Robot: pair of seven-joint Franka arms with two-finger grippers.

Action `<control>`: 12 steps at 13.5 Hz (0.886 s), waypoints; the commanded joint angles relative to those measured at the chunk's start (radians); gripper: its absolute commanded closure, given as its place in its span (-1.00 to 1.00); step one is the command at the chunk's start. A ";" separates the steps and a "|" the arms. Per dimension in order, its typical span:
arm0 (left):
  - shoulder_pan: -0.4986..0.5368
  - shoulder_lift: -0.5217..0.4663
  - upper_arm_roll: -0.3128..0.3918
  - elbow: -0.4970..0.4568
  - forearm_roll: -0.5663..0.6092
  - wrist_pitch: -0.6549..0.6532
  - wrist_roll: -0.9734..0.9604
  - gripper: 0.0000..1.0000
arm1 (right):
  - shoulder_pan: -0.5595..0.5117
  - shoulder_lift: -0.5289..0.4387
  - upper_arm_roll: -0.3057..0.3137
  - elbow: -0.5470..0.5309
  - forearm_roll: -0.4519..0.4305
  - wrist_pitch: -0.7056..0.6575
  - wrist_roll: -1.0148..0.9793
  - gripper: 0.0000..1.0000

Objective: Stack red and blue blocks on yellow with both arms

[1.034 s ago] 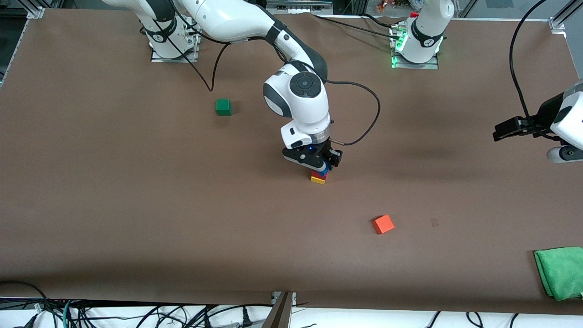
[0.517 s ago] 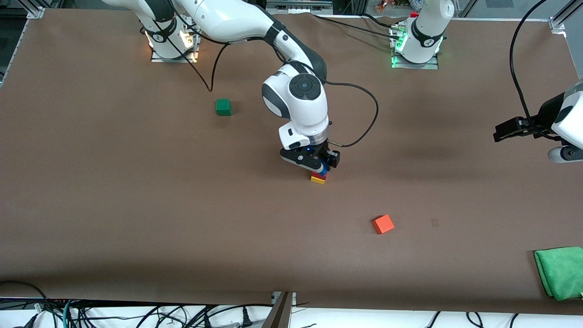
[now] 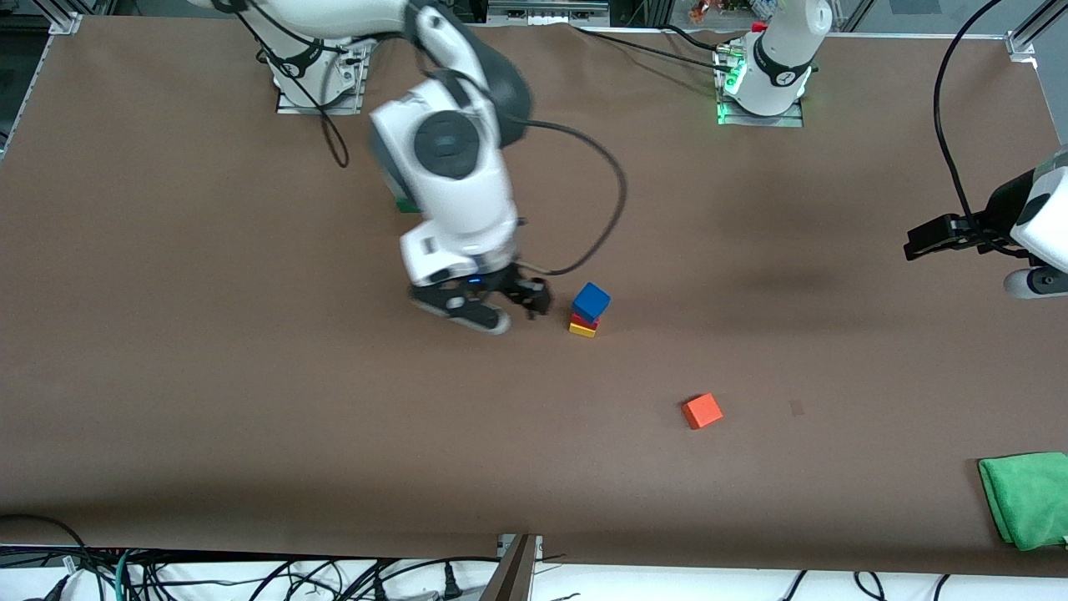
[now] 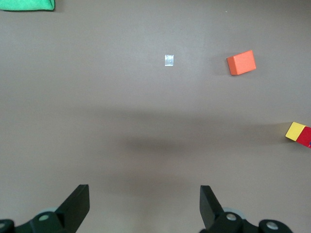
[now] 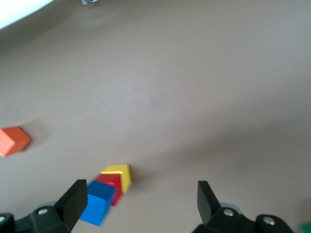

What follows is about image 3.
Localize blue wooden block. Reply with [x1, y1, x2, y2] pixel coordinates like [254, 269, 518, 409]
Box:
[572, 281, 612, 325]

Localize brown table cover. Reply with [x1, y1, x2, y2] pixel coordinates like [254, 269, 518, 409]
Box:
[0, 15, 1068, 578]

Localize orange wooden block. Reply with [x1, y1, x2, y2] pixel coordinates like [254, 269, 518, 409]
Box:
[682, 392, 724, 431]

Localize green microfibre cloth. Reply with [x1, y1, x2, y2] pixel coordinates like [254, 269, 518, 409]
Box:
[977, 452, 1068, 552]

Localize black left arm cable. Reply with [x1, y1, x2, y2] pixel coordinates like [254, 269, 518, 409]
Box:
[934, 0, 1034, 256]

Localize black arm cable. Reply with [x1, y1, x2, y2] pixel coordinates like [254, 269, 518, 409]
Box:
[934, 0, 1034, 256]
[213, 0, 629, 277]

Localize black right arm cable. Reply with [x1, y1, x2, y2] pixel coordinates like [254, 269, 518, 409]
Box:
[213, 0, 629, 277]

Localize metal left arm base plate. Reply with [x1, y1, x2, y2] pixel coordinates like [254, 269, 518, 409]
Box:
[714, 46, 807, 129]

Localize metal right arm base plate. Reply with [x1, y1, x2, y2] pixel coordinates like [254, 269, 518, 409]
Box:
[275, 33, 372, 117]

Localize aluminium profile post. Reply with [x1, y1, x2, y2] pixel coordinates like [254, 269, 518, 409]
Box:
[480, 533, 544, 601]

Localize black cable across table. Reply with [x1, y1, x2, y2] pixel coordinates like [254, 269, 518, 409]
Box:
[574, 25, 739, 69]

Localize black looped floor cable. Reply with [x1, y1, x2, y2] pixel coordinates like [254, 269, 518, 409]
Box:
[0, 513, 93, 585]

